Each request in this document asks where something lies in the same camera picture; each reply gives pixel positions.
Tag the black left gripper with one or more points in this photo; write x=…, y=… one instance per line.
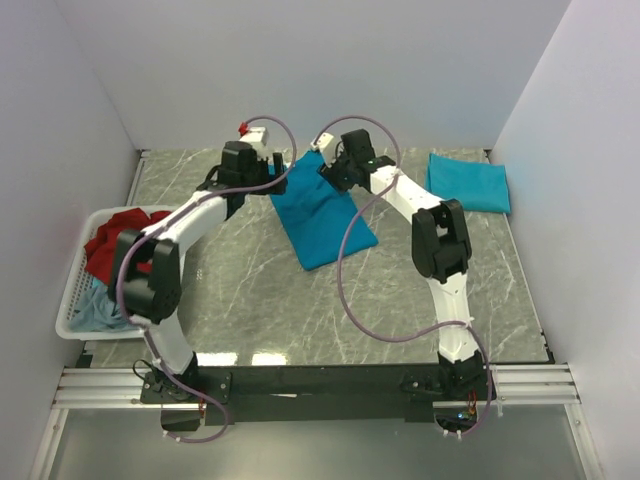
x=263, y=164

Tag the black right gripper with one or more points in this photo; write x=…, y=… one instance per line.
x=331, y=174

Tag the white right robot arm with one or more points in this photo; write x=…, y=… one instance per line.
x=440, y=244

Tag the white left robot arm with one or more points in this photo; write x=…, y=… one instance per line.
x=147, y=266

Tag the folded teal t shirt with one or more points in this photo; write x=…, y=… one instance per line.
x=477, y=186

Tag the red t shirt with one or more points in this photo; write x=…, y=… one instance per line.
x=100, y=249

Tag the light blue t shirt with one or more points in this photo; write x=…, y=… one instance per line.
x=96, y=312

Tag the white plastic laundry basket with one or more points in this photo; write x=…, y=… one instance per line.
x=79, y=280

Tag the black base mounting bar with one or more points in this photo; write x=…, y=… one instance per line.
x=229, y=395

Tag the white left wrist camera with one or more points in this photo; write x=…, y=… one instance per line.
x=256, y=137

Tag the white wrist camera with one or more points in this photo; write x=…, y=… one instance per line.
x=325, y=146
x=256, y=137

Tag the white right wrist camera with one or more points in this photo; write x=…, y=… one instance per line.
x=325, y=146

